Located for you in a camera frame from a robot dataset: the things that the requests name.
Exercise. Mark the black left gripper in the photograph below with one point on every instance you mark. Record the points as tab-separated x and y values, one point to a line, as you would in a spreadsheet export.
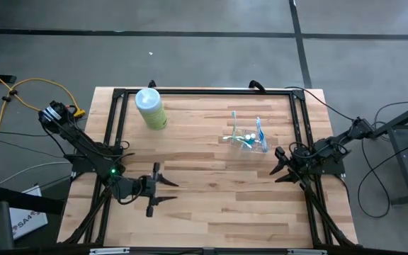
149	186

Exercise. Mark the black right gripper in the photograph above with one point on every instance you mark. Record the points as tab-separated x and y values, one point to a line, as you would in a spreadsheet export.
299	166

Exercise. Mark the teal mouthwash bottle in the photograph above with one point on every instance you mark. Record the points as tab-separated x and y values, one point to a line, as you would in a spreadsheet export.
253	135
247	136

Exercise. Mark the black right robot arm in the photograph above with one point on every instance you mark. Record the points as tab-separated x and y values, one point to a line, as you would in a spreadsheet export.
331	148

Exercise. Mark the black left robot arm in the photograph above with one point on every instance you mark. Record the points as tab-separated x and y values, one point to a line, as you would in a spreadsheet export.
83	145

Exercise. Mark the clear acrylic organizer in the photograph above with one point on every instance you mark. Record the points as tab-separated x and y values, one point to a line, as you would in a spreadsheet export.
243	131

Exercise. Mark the green disinfecting wipes canister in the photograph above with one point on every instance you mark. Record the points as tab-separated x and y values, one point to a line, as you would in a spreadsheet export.
152	113

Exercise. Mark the black metal stand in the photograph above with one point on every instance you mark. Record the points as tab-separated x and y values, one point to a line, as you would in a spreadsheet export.
402	163

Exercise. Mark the white printed sign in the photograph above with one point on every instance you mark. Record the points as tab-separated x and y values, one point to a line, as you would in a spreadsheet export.
30	221

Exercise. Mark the silver bracket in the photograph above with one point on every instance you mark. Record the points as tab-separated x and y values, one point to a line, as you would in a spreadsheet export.
306	252
108	251

